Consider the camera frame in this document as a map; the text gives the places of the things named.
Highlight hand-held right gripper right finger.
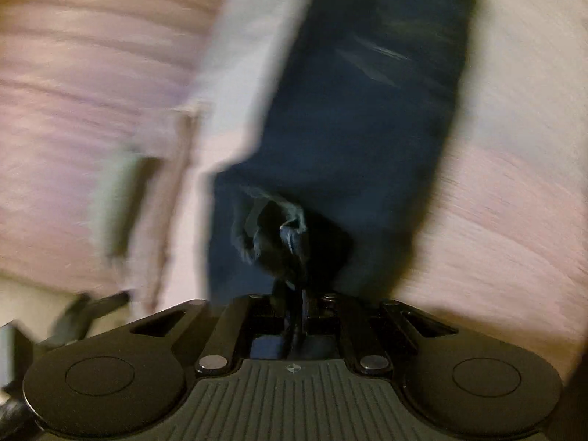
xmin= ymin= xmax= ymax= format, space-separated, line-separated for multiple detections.
xmin=312 ymin=295 xmax=460 ymax=373

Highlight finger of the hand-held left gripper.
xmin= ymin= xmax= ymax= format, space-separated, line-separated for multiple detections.
xmin=50 ymin=290 xmax=130 ymax=345

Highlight grey-green checked pillow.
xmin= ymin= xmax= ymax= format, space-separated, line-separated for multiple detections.
xmin=89 ymin=151 xmax=161 ymax=262

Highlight dark blue jeans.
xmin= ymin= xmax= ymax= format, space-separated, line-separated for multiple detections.
xmin=207 ymin=0 xmax=474 ymax=313

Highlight pink and grey striped bedspread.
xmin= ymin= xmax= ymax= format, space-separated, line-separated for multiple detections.
xmin=0 ymin=0 xmax=588 ymax=377

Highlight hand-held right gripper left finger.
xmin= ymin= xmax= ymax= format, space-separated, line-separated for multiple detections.
xmin=129 ymin=294 xmax=286 ymax=375

